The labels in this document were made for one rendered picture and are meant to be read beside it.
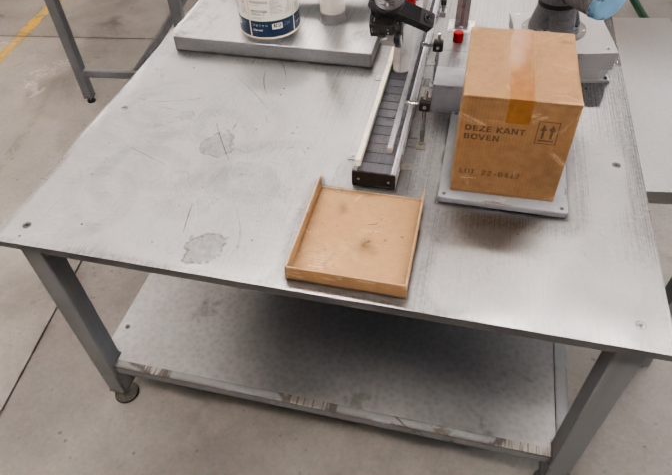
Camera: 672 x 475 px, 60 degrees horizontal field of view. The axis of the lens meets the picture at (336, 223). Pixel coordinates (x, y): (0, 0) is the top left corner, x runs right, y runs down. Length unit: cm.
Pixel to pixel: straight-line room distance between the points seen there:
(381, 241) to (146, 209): 58
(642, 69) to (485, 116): 86
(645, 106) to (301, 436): 143
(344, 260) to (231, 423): 92
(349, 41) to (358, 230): 79
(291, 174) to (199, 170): 24
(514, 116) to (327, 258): 50
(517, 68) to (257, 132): 71
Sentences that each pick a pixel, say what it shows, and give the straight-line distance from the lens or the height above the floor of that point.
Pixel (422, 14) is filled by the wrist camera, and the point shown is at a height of 113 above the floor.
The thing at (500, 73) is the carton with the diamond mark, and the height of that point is 112.
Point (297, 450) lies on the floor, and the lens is 197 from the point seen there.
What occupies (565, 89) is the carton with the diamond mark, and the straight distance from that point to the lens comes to 133.
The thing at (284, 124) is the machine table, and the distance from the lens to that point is 167.
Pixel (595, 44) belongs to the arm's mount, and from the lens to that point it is 194.
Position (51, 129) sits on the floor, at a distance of 346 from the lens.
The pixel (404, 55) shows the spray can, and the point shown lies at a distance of 175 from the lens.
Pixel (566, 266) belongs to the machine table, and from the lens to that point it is 135.
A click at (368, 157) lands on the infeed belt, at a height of 88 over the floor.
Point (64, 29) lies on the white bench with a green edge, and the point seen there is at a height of 44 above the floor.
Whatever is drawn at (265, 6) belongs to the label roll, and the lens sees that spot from 194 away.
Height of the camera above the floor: 181
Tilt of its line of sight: 46 degrees down
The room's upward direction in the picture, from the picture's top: 3 degrees counter-clockwise
